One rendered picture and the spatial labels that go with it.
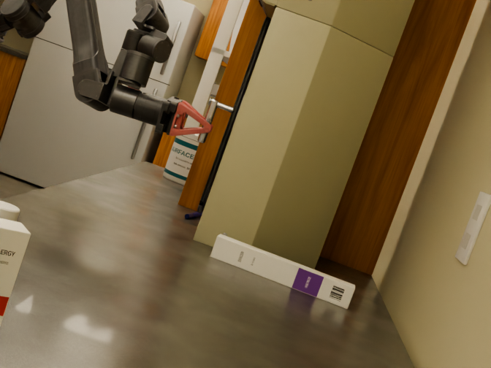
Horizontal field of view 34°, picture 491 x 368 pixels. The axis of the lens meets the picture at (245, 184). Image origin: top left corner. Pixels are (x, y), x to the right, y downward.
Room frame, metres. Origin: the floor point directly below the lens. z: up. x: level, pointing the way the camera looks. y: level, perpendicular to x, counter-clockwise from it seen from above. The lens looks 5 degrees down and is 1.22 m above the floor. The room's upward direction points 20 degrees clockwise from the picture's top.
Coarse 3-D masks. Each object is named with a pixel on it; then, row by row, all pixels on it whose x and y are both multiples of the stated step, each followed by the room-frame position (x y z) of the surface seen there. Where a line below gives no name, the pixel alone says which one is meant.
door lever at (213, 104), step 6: (210, 102) 1.59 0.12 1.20; (216, 102) 1.59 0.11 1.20; (210, 108) 1.59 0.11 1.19; (216, 108) 1.60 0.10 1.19; (222, 108) 1.59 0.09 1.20; (228, 108) 1.59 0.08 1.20; (210, 114) 1.59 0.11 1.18; (210, 120) 1.60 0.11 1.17; (198, 138) 1.60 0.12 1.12; (204, 138) 1.60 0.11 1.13
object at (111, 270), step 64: (64, 192) 1.56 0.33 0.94; (128, 192) 1.83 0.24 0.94; (64, 256) 1.10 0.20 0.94; (128, 256) 1.23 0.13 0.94; (192, 256) 1.39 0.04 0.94; (320, 256) 1.91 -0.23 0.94; (64, 320) 0.84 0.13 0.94; (128, 320) 0.92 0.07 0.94; (192, 320) 1.01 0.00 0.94; (256, 320) 1.13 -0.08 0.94; (320, 320) 1.26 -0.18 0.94; (384, 320) 1.44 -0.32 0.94
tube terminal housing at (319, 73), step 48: (288, 0) 1.54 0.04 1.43; (336, 0) 1.54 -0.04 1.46; (384, 0) 1.62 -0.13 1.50; (288, 48) 1.54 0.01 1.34; (336, 48) 1.56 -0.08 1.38; (384, 48) 1.65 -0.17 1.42; (288, 96) 1.54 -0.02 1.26; (336, 96) 1.60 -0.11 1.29; (240, 144) 1.54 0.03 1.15; (288, 144) 1.54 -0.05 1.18; (336, 144) 1.63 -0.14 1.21; (240, 192) 1.54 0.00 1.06; (288, 192) 1.57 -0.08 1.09; (336, 192) 1.66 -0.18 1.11; (240, 240) 1.54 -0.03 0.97; (288, 240) 1.60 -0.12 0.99
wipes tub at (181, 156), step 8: (176, 136) 2.34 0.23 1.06; (184, 136) 2.31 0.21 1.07; (192, 136) 2.30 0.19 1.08; (176, 144) 2.32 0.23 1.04; (184, 144) 2.31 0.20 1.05; (192, 144) 2.30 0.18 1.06; (176, 152) 2.32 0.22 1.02; (184, 152) 2.30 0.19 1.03; (192, 152) 2.30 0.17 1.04; (168, 160) 2.34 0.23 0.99; (176, 160) 2.31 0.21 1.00; (184, 160) 2.30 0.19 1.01; (192, 160) 2.30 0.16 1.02; (168, 168) 2.32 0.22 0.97; (176, 168) 2.30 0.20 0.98; (184, 168) 2.30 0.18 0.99; (168, 176) 2.32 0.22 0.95; (176, 176) 2.30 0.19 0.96; (184, 176) 2.30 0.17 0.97; (184, 184) 2.30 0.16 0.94
